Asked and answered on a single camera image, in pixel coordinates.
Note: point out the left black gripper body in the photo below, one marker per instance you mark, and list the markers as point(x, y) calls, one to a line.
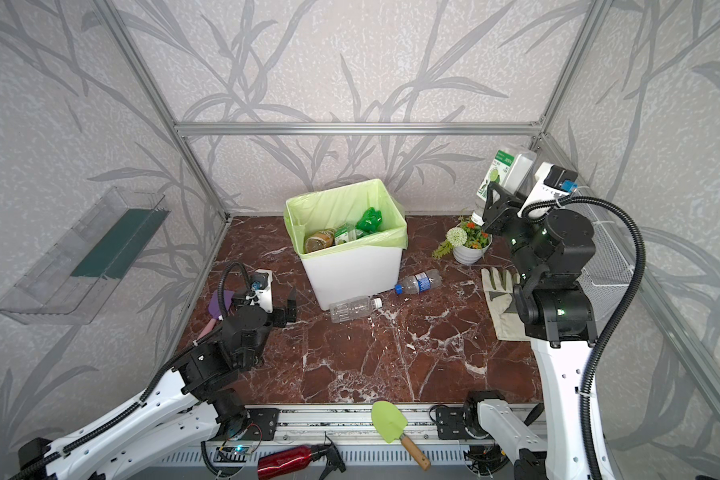
point(282, 310)

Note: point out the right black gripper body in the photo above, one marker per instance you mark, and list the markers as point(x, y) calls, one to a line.
point(503, 210)

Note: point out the square bottle green label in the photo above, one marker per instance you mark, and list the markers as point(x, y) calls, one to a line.
point(508, 168)

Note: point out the brown tea bottle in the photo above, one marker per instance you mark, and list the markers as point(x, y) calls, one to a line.
point(320, 240)

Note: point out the green plastic soda bottle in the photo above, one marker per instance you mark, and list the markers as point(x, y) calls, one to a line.
point(347, 233)

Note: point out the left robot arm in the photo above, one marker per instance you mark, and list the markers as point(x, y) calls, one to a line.
point(187, 401)

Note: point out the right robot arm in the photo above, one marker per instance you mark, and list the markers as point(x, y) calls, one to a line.
point(550, 243)

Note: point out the white bin with green liner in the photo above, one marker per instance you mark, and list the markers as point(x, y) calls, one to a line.
point(361, 267)

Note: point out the blue label bottle near bin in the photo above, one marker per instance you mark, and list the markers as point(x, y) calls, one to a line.
point(418, 283)

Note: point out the white potted flower plant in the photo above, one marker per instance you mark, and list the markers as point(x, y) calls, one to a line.
point(467, 243)

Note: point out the clear bottle white cap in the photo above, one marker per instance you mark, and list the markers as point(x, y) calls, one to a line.
point(356, 308)

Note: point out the beige gardening glove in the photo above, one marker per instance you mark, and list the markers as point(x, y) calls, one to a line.
point(498, 287)

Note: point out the purple pink spatula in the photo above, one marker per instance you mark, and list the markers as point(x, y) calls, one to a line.
point(214, 311)

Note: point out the green circuit board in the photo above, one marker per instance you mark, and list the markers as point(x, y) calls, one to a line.
point(236, 453)

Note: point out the red spray bottle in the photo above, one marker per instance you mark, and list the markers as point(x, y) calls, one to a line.
point(299, 458)

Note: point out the green garden trowel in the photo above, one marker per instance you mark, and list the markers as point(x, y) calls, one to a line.
point(390, 423)

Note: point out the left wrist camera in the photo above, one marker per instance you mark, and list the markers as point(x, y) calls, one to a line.
point(262, 289)

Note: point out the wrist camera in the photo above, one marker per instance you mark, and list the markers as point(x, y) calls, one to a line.
point(262, 289)
point(552, 182)

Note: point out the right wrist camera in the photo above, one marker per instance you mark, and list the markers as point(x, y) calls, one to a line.
point(552, 182)

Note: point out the white wire mesh basket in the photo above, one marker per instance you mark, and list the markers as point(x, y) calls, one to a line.
point(607, 274)

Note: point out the aluminium frame crossbar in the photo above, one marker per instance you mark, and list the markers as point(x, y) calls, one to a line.
point(356, 128)

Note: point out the clear acrylic wall shelf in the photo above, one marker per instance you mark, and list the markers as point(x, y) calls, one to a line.
point(71, 282)

